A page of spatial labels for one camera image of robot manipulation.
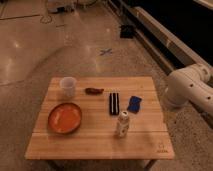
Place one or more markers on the black box on floor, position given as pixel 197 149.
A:
pixel 127 31

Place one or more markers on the brown sausage-shaped object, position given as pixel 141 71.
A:
pixel 94 91

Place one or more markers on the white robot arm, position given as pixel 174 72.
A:
pixel 189 84

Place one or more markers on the wooden folding table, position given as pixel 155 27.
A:
pixel 147 137

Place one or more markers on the blue sponge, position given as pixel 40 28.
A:
pixel 134 104

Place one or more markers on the orange round plate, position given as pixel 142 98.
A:
pixel 64 118

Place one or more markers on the small white bottle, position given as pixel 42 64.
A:
pixel 122 124

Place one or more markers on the clear plastic cup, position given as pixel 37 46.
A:
pixel 68 85

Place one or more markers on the black striped rectangular block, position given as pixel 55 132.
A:
pixel 114 104

